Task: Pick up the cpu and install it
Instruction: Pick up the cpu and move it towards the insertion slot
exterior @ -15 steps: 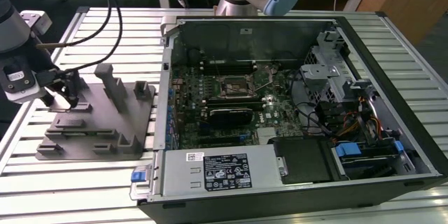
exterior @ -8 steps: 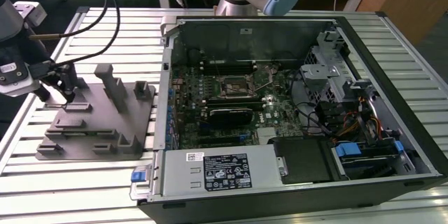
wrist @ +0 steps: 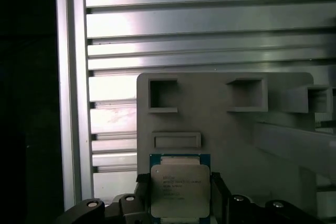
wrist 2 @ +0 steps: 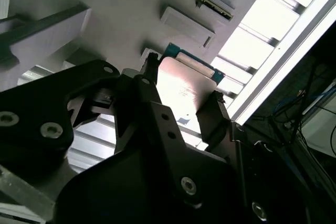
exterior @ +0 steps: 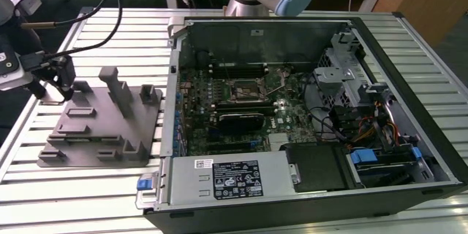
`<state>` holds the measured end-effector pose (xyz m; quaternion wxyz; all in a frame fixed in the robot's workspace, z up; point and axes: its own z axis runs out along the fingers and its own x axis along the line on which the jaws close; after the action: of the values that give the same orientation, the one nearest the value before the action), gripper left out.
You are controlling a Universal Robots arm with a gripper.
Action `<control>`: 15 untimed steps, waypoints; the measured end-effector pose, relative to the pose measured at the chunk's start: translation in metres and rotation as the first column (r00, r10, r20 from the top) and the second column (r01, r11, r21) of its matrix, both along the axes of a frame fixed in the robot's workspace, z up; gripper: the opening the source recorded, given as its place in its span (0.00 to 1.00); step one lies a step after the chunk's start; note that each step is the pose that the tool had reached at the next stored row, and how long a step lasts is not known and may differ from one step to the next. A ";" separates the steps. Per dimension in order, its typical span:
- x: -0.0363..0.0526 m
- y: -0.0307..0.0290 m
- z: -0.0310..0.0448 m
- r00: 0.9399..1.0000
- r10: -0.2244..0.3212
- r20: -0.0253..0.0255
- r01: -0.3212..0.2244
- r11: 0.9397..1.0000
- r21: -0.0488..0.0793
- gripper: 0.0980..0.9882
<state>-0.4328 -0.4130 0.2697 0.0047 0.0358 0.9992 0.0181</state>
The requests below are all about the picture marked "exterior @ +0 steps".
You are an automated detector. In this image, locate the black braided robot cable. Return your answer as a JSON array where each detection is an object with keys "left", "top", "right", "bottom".
[{"left": 42, "top": 0, "right": 125, "bottom": 58}]

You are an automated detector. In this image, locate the black wire bundle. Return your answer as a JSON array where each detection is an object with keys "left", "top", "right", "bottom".
[{"left": 306, "top": 106, "right": 352, "bottom": 143}]

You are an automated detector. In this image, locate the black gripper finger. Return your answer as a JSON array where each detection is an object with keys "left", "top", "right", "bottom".
[
  {"left": 28, "top": 79, "right": 48, "bottom": 100},
  {"left": 50, "top": 55, "right": 77, "bottom": 100}
]

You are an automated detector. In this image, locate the grey parts rack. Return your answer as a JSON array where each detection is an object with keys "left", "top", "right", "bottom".
[{"left": 36, "top": 66, "right": 164, "bottom": 168}]

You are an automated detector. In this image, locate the silver chipset heatsink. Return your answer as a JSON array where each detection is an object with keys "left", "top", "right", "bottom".
[{"left": 268, "top": 132, "right": 293, "bottom": 147}]

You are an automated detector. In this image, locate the black expansion slot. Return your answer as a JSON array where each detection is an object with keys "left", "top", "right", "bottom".
[{"left": 206, "top": 141, "right": 252, "bottom": 155}]

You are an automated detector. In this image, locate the metal drive cage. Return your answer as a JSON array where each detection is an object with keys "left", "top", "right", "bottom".
[{"left": 312, "top": 32, "right": 370, "bottom": 109}]

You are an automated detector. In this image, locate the black PC case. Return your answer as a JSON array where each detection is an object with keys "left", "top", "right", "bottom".
[{"left": 141, "top": 12, "right": 468, "bottom": 234}]

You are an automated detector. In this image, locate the silver power supply unit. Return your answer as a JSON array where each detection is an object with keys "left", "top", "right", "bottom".
[{"left": 165, "top": 157, "right": 296, "bottom": 206}]

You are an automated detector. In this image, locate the black plastic shroud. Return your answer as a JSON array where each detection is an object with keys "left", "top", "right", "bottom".
[{"left": 284, "top": 145, "right": 361, "bottom": 193}]

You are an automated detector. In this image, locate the black graphics card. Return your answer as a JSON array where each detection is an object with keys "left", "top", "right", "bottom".
[{"left": 217, "top": 112, "right": 265, "bottom": 136}]

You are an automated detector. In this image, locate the blue disk carrier handle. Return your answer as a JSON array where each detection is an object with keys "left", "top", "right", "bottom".
[{"left": 349, "top": 149, "right": 378, "bottom": 168}]

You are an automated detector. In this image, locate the green motherboard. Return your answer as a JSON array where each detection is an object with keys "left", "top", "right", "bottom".
[{"left": 176, "top": 64, "right": 325, "bottom": 157}]

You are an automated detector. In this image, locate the CPU socket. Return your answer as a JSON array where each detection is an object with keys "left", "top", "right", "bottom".
[{"left": 225, "top": 78, "right": 269, "bottom": 103}]

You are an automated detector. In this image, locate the white black-faced wrist camera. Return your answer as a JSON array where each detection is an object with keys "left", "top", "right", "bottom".
[{"left": 0, "top": 50, "right": 37, "bottom": 92}]

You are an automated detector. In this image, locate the coloured wire bundle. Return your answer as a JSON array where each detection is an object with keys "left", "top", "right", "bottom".
[{"left": 350, "top": 116, "right": 398, "bottom": 147}]

